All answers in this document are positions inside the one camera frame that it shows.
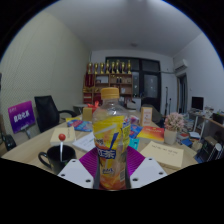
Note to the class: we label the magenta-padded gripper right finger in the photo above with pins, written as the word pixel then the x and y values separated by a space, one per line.
pixel 136 163

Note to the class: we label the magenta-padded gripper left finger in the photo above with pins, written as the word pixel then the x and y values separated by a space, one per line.
pixel 87 165

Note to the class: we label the orange drink bottle yellow label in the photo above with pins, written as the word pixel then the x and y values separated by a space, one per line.
pixel 110 133

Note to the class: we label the teal book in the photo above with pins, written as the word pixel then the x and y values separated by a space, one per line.
pixel 134 144

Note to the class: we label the white paper sheet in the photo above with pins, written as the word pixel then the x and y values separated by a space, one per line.
pixel 85 142

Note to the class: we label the large yellow paper envelope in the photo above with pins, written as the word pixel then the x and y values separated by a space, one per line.
pixel 163 154

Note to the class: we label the orange red book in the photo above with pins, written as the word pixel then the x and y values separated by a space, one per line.
pixel 151 134

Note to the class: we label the black mug with coloured dots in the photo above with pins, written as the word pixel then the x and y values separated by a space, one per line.
pixel 51 158

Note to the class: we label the red ball stirrer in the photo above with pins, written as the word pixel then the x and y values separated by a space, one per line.
pixel 62 137

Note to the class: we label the small yellow paper envelope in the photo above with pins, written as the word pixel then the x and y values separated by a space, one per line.
pixel 63 136

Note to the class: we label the blue magazine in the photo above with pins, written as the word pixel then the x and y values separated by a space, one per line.
pixel 80 125

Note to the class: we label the orange upright carton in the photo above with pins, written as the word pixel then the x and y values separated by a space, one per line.
pixel 146 116

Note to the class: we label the yellow gift box red ribbon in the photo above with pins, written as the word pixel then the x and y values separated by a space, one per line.
pixel 87 114

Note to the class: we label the pink flowers in white pot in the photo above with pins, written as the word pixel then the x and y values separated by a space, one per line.
pixel 173 123

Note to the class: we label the stack of books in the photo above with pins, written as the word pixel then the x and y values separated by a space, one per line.
pixel 190 133

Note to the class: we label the black office chair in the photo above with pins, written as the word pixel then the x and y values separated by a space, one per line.
pixel 46 111

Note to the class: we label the purple sign board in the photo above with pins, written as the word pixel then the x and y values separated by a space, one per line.
pixel 20 116

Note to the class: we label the black computer monitor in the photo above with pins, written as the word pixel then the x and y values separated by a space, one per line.
pixel 197 103

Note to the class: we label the wooden shelf unit with trophies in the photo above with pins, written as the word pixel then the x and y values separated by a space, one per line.
pixel 110 81

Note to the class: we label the wooden side desk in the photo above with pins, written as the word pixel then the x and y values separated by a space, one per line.
pixel 213 121

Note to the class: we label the white wall air conditioner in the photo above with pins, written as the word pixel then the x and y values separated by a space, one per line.
pixel 181 66

